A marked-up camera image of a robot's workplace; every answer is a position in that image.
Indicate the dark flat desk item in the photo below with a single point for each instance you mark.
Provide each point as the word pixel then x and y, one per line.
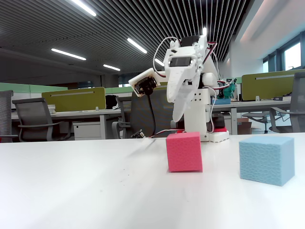
pixel 282 98

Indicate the small black circuit board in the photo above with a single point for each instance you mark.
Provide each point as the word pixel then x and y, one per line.
pixel 137 134

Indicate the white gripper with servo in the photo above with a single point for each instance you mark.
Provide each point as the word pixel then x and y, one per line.
pixel 178 78

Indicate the stack of books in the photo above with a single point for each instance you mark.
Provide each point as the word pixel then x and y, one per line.
pixel 52 109

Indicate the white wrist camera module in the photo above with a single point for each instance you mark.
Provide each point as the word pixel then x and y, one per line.
pixel 145 80

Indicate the olive desk divider panel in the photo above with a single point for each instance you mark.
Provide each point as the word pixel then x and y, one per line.
pixel 269 88
pixel 76 101

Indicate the light green partition panel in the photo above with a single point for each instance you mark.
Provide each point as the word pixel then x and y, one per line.
pixel 119 90
pixel 21 87

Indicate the blue foam cube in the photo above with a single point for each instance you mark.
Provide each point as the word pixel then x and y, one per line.
pixel 262 159

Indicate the gray office chair with armrests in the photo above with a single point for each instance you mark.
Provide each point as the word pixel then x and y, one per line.
pixel 122 107
pixel 33 112

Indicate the light gray office chair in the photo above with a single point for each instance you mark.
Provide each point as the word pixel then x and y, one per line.
pixel 258 117

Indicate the white office desk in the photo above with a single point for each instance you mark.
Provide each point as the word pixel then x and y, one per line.
pixel 262 105
pixel 83 113

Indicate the dark office chair with armrests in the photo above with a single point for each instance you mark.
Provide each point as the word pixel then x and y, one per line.
pixel 299 100

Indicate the brown cardboard box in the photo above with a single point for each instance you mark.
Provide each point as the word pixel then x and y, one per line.
pixel 245 127

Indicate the dark mesh chair back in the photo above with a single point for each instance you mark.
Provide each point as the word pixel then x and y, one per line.
pixel 140 112

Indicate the gray mesh office chair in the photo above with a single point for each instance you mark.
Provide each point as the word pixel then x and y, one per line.
pixel 6 112

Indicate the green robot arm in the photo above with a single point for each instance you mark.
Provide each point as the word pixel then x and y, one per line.
pixel 229 90

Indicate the black bag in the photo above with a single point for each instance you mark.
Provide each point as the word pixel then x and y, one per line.
pixel 111 102

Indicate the red foam cube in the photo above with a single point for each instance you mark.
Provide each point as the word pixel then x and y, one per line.
pixel 183 152

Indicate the white drawer cabinet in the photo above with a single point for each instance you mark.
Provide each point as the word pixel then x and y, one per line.
pixel 87 131

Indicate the white ceiling light strip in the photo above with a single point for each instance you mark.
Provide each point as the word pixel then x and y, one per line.
pixel 112 67
pixel 204 31
pixel 159 62
pixel 68 54
pixel 83 7
pixel 137 45

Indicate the flat blue box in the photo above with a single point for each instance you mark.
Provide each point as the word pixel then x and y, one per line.
pixel 222 101

